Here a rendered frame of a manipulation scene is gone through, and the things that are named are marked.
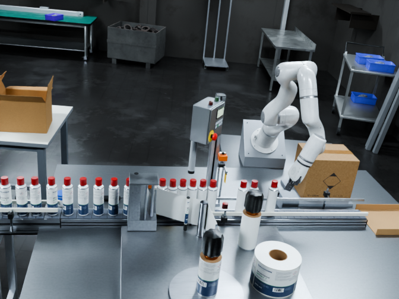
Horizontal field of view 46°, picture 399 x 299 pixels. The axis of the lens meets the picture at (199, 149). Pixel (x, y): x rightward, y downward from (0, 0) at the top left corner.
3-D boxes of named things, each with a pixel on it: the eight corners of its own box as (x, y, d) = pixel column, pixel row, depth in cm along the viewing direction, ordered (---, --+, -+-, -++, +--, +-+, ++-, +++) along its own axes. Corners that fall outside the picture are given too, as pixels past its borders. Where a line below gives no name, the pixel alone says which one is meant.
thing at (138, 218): (127, 231, 229) (129, 184, 219) (127, 216, 241) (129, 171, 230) (156, 231, 232) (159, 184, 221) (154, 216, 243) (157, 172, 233)
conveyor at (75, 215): (60, 225, 236) (60, 218, 234) (62, 215, 243) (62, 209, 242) (365, 224, 264) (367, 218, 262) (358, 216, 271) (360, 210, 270)
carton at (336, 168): (302, 200, 280) (310, 159, 269) (290, 181, 302) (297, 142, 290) (350, 201, 285) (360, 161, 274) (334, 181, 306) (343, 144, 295)
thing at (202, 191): (195, 216, 247) (199, 182, 239) (194, 211, 252) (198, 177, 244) (205, 216, 248) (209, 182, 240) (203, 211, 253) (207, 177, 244)
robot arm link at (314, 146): (303, 152, 251) (297, 153, 243) (316, 131, 246) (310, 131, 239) (316, 161, 247) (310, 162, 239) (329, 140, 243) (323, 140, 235)
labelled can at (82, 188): (77, 216, 237) (77, 180, 229) (78, 210, 242) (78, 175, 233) (88, 216, 238) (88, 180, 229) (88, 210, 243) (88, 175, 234)
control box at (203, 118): (189, 140, 236) (192, 104, 228) (204, 130, 250) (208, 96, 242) (207, 145, 232) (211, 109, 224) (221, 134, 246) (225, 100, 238)
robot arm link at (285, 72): (287, 129, 291) (261, 130, 289) (281, 114, 298) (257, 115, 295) (309, 72, 251) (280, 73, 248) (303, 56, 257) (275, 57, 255)
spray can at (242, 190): (235, 216, 251) (240, 183, 242) (233, 211, 255) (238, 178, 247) (244, 216, 252) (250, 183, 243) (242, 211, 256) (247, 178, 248)
